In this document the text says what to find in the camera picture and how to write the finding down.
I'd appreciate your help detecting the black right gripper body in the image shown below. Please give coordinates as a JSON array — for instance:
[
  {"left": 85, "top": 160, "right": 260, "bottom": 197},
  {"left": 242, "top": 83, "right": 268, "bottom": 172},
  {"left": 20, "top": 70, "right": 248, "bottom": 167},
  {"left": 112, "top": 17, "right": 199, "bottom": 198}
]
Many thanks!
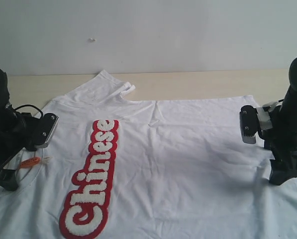
[{"left": 266, "top": 107, "right": 297, "bottom": 172}]

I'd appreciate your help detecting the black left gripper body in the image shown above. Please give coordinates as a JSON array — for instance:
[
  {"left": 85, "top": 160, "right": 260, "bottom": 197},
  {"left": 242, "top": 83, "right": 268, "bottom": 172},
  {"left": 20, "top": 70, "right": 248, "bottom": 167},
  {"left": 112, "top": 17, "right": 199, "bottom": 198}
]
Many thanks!
[{"left": 0, "top": 104, "right": 43, "bottom": 169}]

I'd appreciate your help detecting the white t-shirt red Chinese patch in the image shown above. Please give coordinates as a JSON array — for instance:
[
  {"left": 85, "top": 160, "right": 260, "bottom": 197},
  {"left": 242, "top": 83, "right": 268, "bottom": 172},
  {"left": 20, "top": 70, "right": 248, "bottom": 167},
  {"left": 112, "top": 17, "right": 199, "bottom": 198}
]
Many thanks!
[{"left": 0, "top": 71, "right": 297, "bottom": 239}]

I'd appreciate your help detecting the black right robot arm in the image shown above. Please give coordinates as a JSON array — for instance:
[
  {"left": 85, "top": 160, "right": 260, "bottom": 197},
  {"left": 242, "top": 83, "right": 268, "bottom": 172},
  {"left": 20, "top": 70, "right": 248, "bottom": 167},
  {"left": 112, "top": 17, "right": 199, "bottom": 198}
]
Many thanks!
[{"left": 263, "top": 58, "right": 297, "bottom": 186}]

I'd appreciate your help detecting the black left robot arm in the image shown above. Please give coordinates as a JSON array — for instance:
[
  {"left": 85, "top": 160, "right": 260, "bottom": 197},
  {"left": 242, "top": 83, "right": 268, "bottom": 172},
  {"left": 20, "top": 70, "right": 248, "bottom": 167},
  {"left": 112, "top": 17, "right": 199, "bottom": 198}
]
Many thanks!
[{"left": 0, "top": 69, "right": 40, "bottom": 191}]

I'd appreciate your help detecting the orange carrot-shaped hang tag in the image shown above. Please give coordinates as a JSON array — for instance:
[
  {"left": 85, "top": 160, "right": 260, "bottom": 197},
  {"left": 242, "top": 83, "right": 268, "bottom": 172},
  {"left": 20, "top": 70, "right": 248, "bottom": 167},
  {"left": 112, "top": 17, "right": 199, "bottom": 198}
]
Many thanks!
[{"left": 18, "top": 156, "right": 52, "bottom": 169}]

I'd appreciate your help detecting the left wrist camera black silver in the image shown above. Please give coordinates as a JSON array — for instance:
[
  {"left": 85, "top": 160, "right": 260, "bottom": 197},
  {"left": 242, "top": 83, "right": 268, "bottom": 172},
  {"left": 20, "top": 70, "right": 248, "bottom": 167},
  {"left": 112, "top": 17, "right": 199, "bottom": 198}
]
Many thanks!
[{"left": 25, "top": 113, "right": 59, "bottom": 151}]

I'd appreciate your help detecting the wrist camera black silver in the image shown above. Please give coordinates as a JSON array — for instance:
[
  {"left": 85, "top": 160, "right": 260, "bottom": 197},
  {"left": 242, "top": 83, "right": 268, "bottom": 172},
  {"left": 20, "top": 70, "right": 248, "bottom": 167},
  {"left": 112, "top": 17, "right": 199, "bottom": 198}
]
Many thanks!
[
  {"left": 25, "top": 113, "right": 59, "bottom": 151},
  {"left": 239, "top": 105, "right": 273, "bottom": 144}
]

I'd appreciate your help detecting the right wrist camera black silver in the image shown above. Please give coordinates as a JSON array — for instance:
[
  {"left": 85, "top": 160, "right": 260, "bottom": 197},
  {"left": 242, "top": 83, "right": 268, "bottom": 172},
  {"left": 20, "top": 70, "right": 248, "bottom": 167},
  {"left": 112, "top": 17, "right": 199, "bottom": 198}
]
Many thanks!
[{"left": 239, "top": 105, "right": 273, "bottom": 144}]

